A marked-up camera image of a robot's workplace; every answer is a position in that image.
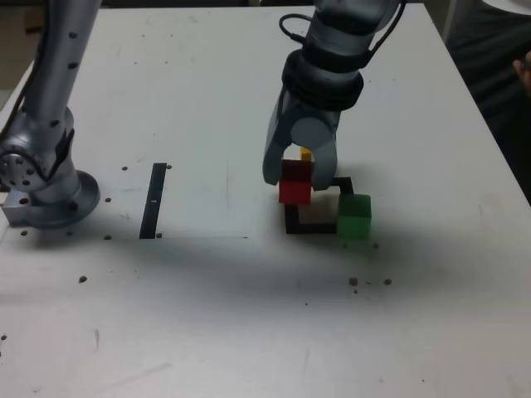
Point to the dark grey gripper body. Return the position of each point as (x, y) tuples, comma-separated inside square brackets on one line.
[(319, 113)]

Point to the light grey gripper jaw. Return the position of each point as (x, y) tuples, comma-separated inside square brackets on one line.
[(315, 134)]

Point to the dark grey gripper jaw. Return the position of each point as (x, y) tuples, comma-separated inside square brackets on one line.
[(274, 153)]

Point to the yellow cube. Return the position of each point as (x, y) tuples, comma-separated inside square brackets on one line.
[(306, 155)]

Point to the red cube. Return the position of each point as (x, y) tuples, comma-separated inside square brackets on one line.
[(294, 192)]

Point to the green cube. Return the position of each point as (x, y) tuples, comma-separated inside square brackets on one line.
[(352, 215)]

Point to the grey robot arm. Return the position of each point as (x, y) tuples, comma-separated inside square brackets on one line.
[(50, 103)]

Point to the black tape square outline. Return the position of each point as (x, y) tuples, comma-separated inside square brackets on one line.
[(311, 228)]

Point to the person's hand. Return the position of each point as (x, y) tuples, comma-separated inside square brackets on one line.
[(524, 68)]

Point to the black tape strip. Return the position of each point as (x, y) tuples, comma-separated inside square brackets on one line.
[(153, 199)]

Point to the white round object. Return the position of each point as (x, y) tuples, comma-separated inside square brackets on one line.
[(508, 4)]

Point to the brown cardboard box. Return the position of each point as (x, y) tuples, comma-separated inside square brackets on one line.
[(35, 20)]

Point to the white post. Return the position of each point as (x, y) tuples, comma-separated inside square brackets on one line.
[(449, 16)]

